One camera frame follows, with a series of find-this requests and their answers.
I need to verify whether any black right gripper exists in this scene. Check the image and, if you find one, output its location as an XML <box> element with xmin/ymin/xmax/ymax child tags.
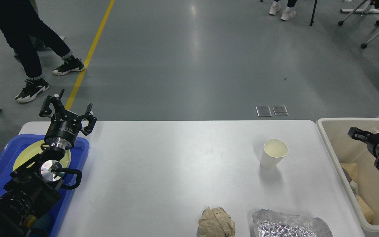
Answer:
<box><xmin>347</xmin><ymin>127</ymin><xmax>379</xmax><ymax>158</ymax></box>

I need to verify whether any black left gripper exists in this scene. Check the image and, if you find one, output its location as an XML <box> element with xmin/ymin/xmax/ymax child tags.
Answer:
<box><xmin>39</xmin><ymin>89</ymin><xmax>97</xmax><ymax>150</ymax></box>

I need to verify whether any yellow plate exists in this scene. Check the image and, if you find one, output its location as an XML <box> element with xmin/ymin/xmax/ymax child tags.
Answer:
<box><xmin>12</xmin><ymin>140</ymin><xmax>71</xmax><ymax>171</ymax></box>

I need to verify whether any white paper cup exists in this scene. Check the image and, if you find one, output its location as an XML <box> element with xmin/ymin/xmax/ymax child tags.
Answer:
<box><xmin>259</xmin><ymin>138</ymin><xmax>289</xmax><ymax>170</ymax></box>

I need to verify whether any red foil wrapper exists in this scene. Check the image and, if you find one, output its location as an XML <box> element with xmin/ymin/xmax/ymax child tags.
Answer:
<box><xmin>342</xmin><ymin>168</ymin><xmax>352</xmax><ymax>184</ymax></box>

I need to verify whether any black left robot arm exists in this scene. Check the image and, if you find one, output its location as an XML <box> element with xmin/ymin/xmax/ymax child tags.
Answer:
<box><xmin>0</xmin><ymin>90</ymin><xmax>97</xmax><ymax>237</ymax></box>

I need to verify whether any brown paper in bin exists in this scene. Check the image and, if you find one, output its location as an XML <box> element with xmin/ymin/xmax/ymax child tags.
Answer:
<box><xmin>340</xmin><ymin>162</ymin><xmax>376</xmax><ymax>224</ymax></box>

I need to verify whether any beige plastic bin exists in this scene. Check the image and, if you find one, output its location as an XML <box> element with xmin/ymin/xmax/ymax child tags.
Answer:
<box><xmin>316</xmin><ymin>118</ymin><xmax>379</xmax><ymax>232</ymax></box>

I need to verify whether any blue plastic tray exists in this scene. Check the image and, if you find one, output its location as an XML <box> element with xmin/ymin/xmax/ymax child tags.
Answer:
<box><xmin>0</xmin><ymin>134</ymin><xmax>90</xmax><ymax>237</ymax></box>

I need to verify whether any floor outlet plate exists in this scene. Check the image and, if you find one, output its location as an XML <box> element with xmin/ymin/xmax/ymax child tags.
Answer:
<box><xmin>255</xmin><ymin>105</ymin><xmax>289</xmax><ymax>117</ymax></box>

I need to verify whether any person in baggy jeans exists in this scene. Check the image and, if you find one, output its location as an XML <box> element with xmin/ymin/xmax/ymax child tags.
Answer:
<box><xmin>13</xmin><ymin>0</ymin><xmax>46</xmax><ymax>62</ymax></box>

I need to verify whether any person in green-black sneakers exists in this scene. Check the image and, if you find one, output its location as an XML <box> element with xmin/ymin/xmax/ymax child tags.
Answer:
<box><xmin>0</xmin><ymin>0</ymin><xmax>85</xmax><ymax>103</ymax></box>

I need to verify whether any black tripod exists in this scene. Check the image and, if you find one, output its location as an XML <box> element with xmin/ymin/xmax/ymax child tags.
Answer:
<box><xmin>309</xmin><ymin>0</ymin><xmax>318</xmax><ymax>26</ymax></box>

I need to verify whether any rolling chair base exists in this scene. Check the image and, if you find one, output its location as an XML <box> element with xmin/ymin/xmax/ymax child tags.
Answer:
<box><xmin>328</xmin><ymin>0</ymin><xmax>379</xmax><ymax>54</ymax></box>

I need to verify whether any person in black leggings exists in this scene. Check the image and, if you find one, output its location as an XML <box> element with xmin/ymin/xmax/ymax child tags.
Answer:
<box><xmin>268</xmin><ymin>0</ymin><xmax>297</xmax><ymax>21</ymax></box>

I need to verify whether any crumpled brown paper ball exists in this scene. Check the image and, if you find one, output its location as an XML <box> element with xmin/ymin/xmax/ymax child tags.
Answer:
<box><xmin>198</xmin><ymin>207</ymin><xmax>236</xmax><ymax>237</ymax></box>

